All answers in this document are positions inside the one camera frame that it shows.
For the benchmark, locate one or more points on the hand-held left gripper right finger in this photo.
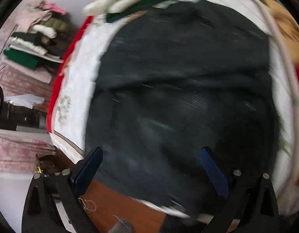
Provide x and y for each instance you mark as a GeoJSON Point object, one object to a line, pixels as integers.
{"type": "Point", "coordinates": [213, 172]}

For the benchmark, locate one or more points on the grey shoe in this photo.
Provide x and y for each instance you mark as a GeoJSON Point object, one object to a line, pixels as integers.
{"type": "Point", "coordinates": [122, 225]}

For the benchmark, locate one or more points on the orange printed blanket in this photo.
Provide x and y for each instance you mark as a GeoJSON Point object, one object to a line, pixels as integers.
{"type": "Point", "coordinates": [285, 21]}

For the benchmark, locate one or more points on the white cloth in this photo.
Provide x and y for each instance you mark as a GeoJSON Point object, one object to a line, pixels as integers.
{"type": "Point", "coordinates": [25, 100]}

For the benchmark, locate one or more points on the large dark garment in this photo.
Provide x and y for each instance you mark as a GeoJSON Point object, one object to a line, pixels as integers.
{"type": "Point", "coordinates": [178, 89]}

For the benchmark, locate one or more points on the white curved tube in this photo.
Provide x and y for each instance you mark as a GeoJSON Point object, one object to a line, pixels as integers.
{"type": "Point", "coordinates": [290, 77]}

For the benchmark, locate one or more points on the red blanket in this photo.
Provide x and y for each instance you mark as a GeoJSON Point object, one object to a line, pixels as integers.
{"type": "Point", "coordinates": [54, 94]}

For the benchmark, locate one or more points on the dark green garment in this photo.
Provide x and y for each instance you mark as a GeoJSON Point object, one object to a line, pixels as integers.
{"type": "Point", "coordinates": [144, 8]}

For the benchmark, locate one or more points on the white printed bedsheet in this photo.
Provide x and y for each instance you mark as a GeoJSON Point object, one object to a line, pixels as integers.
{"type": "Point", "coordinates": [77, 77]}

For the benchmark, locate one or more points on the stack of folded clothes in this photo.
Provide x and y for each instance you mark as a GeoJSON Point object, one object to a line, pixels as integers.
{"type": "Point", "coordinates": [35, 43]}

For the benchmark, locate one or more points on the pink plush cover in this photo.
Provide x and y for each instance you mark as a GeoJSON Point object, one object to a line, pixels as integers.
{"type": "Point", "coordinates": [18, 82]}

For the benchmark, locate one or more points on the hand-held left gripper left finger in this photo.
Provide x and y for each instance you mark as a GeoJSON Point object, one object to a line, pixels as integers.
{"type": "Point", "coordinates": [87, 174]}

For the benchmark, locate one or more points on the white thread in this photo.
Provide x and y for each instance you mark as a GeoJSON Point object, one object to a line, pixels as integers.
{"type": "Point", "coordinates": [89, 205]}

